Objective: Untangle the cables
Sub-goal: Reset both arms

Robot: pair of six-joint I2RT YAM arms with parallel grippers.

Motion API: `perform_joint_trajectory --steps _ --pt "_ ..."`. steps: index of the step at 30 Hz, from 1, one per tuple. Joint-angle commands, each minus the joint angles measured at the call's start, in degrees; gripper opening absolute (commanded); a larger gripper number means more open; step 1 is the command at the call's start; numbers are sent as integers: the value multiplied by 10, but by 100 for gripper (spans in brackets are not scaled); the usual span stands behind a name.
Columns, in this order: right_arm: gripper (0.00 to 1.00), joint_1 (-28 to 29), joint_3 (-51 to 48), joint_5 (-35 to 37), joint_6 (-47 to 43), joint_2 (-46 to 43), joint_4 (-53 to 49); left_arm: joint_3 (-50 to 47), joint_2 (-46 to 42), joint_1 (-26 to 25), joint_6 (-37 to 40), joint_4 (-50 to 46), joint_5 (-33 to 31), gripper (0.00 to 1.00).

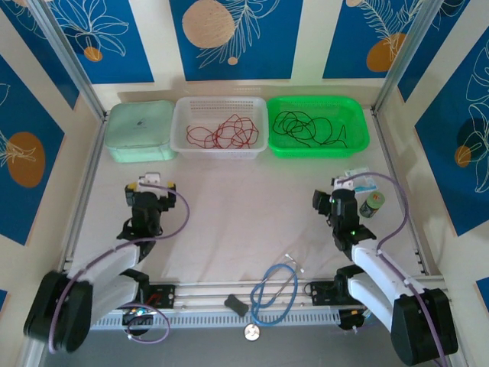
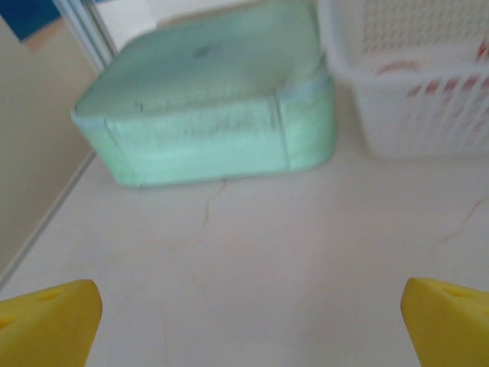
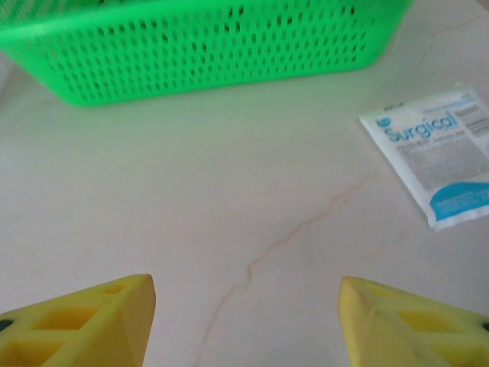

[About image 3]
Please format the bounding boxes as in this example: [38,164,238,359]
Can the white surgical packet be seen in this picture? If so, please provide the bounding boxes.
[358,81,489,233]

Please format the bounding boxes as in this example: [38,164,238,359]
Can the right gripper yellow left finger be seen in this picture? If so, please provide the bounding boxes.
[0,273,157,367]

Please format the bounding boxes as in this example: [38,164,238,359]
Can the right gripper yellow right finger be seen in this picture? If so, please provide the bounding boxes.
[338,276,489,367]

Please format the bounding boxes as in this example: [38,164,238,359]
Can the green plastic basket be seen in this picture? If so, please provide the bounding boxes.
[0,0,416,107]

